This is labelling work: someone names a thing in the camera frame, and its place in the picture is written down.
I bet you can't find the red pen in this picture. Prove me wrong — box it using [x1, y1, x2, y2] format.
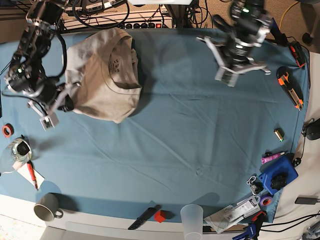
[27, 160, 38, 191]

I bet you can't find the red cube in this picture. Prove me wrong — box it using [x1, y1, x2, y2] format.
[154, 210, 166, 223]

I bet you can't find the blue case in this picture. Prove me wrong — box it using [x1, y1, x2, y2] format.
[258, 155, 299, 195]

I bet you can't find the purple tape roll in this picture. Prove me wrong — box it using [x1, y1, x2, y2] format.
[259, 194, 273, 207]

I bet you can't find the purple glue tube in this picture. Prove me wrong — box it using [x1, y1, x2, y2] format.
[261, 151, 286, 164]

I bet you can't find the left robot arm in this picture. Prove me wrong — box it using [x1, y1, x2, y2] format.
[196, 0, 272, 81]

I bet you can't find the blue handled tool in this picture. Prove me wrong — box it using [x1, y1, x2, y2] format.
[270, 18, 288, 47]

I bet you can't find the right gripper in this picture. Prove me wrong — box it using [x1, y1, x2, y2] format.
[26, 81, 81, 117]

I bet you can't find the white paper note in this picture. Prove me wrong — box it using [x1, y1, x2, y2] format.
[17, 162, 45, 190]

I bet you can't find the black phone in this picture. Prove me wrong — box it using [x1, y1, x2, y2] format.
[294, 197, 320, 205]

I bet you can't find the keyring with carabiner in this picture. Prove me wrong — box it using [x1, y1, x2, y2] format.
[247, 174, 264, 196]

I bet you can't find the packaged item card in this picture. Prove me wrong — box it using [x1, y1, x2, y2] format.
[204, 195, 261, 234]

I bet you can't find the black computer mouse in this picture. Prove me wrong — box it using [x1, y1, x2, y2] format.
[303, 122, 320, 141]

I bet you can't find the blue table cloth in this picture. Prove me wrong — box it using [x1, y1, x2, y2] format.
[0, 28, 310, 223]

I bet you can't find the orange black utility knife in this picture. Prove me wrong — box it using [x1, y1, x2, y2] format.
[276, 66, 304, 111]

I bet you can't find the clear tape roll with holder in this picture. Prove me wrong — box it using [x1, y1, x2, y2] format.
[0, 135, 32, 176]

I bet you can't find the beige T-shirt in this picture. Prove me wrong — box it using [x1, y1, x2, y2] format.
[65, 28, 142, 124]

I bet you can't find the power strip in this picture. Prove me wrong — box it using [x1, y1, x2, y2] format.
[119, 19, 173, 29]

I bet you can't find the grey ceramic mug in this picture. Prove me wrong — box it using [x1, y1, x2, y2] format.
[33, 193, 64, 222]

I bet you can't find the orange black tool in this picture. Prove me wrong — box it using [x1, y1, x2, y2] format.
[289, 41, 306, 68]

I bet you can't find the red tape roll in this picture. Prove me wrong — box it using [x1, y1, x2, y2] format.
[1, 123, 14, 138]

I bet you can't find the green yellow battery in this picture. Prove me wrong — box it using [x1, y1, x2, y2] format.
[273, 128, 285, 142]

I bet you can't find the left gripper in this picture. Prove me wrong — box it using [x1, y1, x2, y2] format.
[196, 36, 271, 75]

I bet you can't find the translucent plastic cup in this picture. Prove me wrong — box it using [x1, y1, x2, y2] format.
[180, 204, 204, 240]

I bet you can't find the blue black clamp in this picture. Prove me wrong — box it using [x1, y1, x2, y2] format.
[232, 210, 267, 240]

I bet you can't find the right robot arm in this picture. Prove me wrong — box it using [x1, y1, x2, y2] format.
[1, 0, 80, 116]

